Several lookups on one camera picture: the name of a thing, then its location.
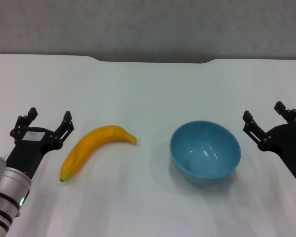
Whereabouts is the blue bowl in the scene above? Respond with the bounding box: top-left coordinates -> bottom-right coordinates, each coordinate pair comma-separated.
169,120 -> 242,186

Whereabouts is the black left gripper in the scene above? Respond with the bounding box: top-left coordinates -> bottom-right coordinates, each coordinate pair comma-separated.
5,107 -> 75,181

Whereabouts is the yellow banana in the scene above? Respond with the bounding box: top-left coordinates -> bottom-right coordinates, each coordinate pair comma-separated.
59,125 -> 138,183

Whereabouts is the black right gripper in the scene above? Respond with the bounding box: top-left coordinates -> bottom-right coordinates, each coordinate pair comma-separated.
242,100 -> 296,184

